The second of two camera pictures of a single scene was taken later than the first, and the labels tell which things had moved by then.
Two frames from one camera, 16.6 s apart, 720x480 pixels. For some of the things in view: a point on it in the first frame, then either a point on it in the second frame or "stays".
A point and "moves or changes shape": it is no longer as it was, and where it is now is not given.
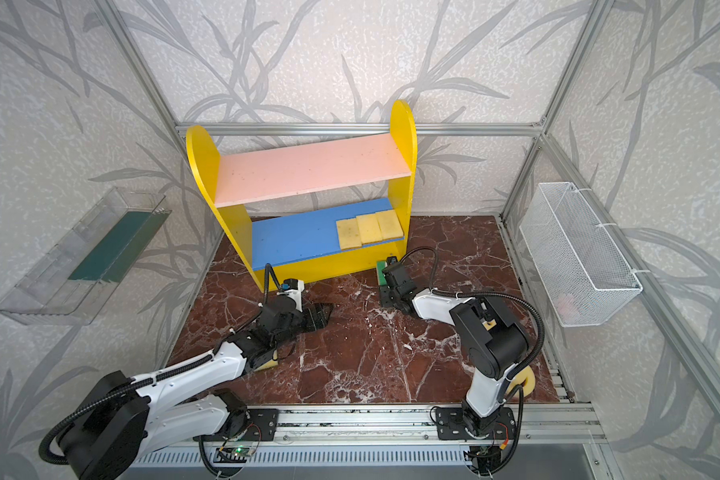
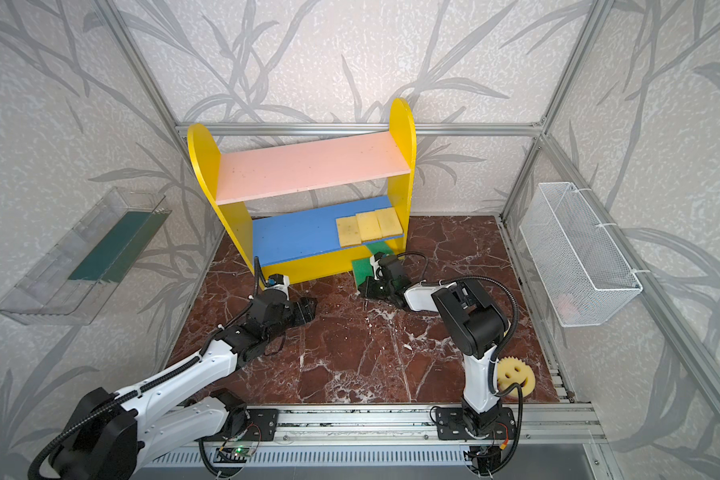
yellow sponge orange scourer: x=389 y=225 stays
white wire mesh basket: x=581 y=273 stays
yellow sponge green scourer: x=269 y=364 → x=362 y=269
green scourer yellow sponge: x=380 y=266 moves or changes shape
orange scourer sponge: x=348 y=233 stays
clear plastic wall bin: x=78 y=279 stays
